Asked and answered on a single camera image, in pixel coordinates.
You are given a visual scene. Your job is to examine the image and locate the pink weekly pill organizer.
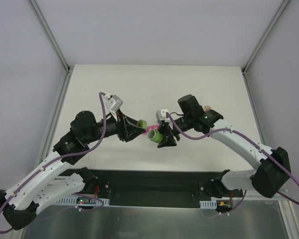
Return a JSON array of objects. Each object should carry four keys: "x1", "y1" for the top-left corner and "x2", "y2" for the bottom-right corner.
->
[{"x1": 144, "y1": 124, "x2": 159, "y2": 135}]

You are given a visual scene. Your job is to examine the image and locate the left aluminium frame post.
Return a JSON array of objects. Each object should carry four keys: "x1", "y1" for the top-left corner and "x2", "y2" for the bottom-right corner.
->
[{"x1": 28, "y1": 0, "x2": 72, "y2": 73}]

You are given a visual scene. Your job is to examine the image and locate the right aluminium frame post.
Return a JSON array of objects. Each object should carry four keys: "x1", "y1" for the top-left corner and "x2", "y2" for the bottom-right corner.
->
[{"x1": 241, "y1": 0, "x2": 291, "y2": 75}]

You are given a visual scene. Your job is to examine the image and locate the left white cable duct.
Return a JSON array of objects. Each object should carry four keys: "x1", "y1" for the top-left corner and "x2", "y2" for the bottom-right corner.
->
[{"x1": 53, "y1": 195, "x2": 110, "y2": 207}]

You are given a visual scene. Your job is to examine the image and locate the green pill bottle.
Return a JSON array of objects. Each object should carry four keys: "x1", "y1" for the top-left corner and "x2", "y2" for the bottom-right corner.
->
[{"x1": 148, "y1": 129, "x2": 164, "y2": 144}]

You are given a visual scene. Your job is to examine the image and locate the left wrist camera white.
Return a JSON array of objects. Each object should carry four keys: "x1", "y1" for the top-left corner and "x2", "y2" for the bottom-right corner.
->
[{"x1": 102, "y1": 94, "x2": 123, "y2": 121}]

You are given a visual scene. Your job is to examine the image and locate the clear bottle with orange pills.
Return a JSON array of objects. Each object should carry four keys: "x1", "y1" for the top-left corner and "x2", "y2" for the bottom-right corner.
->
[{"x1": 204, "y1": 106, "x2": 212, "y2": 111}]

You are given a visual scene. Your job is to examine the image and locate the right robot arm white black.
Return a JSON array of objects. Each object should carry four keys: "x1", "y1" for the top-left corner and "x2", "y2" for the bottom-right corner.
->
[{"x1": 148, "y1": 95, "x2": 291, "y2": 198}]

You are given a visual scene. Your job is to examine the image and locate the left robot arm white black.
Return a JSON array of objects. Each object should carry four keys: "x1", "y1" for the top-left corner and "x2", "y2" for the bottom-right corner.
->
[{"x1": 0, "y1": 111, "x2": 147, "y2": 231}]

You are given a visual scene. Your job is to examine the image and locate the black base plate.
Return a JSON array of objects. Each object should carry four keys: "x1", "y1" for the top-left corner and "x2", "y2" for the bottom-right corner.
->
[{"x1": 52, "y1": 167, "x2": 255, "y2": 207}]

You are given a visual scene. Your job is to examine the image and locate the green bottle cap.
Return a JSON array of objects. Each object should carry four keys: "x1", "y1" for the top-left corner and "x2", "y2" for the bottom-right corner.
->
[{"x1": 137, "y1": 119, "x2": 148, "y2": 129}]

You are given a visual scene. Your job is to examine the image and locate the aluminium frame post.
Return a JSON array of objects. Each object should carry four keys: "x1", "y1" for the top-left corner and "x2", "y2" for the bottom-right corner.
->
[
  {"x1": 241, "y1": 0, "x2": 291, "y2": 75},
  {"x1": 28, "y1": 0, "x2": 72, "y2": 73}
]

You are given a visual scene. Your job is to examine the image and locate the right white cable duct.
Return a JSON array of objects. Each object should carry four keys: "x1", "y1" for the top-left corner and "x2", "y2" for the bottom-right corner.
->
[{"x1": 199, "y1": 200, "x2": 217, "y2": 210}]

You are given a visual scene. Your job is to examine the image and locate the white cable duct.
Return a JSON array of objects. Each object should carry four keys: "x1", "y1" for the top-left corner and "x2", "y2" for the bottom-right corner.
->
[
  {"x1": 199, "y1": 200, "x2": 217, "y2": 210},
  {"x1": 53, "y1": 195, "x2": 110, "y2": 207}
]

